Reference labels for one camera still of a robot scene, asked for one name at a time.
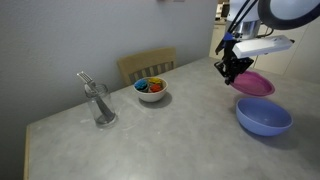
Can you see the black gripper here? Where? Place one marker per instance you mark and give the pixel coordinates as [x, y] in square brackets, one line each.
[230, 55]

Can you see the wooden chair with slats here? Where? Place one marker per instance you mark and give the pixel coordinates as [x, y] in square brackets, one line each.
[143, 60]

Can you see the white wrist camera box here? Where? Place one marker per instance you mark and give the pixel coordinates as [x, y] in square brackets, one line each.
[263, 46]

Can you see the pink plastic bowl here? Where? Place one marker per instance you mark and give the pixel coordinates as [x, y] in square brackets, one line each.
[255, 85]

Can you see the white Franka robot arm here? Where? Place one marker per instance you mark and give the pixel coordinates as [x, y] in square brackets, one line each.
[286, 10]

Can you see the red toy piece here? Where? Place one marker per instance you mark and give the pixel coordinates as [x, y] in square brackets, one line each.
[155, 88]

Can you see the cream kitchen counter cabinet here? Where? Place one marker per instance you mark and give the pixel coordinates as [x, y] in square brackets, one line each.
[218, 40]

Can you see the blue plastic bowl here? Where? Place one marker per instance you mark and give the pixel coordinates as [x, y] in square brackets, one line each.
[265, 116]

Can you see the clear glass jar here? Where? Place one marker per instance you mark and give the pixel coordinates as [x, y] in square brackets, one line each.
[101, 111]

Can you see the blue toy piece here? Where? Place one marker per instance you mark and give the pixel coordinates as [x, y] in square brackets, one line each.
[141, 84]

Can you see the glass cup with utensil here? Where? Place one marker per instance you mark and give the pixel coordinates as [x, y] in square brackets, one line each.
[85, 77]

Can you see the white ceramic bowl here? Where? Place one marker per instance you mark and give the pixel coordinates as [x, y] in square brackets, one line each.
[151, 96]

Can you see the yellow toy piece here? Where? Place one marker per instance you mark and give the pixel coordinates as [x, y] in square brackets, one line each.
[155, 80]

